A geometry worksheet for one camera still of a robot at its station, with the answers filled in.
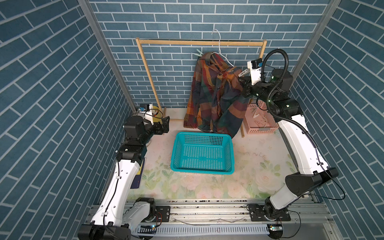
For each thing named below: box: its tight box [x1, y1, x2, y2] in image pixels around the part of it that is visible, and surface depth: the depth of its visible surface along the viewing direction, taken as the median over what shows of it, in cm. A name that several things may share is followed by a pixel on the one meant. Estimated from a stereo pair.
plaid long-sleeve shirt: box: [183, 51, 252, 138], surface depth 86 cm
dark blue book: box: [130, 157, 145, 189], surface depth 86 cm
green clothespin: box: [191, 48, 204, 57], surface depth 80 cm
